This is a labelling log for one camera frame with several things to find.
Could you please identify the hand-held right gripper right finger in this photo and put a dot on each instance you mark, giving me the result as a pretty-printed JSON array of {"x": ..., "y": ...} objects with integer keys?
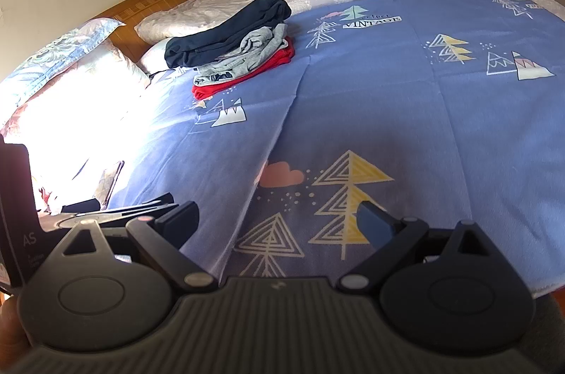
[{"x": 373, "y": 229}]

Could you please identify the grey folded garment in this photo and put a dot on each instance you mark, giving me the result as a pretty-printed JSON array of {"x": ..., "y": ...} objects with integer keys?
[{"x": 256, "y": 47}]

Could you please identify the grey cloth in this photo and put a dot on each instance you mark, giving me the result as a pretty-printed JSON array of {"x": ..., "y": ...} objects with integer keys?
[{"x": 551, "y": 338}]

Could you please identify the navy blue pants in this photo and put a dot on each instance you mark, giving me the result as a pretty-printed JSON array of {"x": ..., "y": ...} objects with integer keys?
[{"x": 220, "y": 36}]

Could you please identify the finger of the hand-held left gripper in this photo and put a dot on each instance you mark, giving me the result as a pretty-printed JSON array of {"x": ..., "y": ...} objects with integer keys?
[
  {"x": 141, "y": 210},
  {"x": 81, "y": 207}
]

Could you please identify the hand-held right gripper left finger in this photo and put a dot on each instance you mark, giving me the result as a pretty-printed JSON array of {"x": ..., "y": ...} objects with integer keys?
[{"x": 176, "y": 225}]

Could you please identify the floral pillow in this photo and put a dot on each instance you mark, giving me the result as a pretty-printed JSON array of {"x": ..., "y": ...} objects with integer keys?
[{"x": 57, "y": 52}]

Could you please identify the small pink pillow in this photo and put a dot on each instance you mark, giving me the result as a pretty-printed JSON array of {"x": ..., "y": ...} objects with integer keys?
[{"x": 154, "y": 55}]

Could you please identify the red folded garment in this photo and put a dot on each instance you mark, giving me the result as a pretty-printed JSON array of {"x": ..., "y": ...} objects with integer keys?
[{"x": 265, "y": 65}]

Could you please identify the blue tree-print bed sheet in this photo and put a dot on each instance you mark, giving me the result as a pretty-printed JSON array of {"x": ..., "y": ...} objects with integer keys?
[{"x": 397, "y": 113}]

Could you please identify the large white pillow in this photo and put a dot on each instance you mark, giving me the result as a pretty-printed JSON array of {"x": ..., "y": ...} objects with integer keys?
[{"x": 79, "y": 127}]

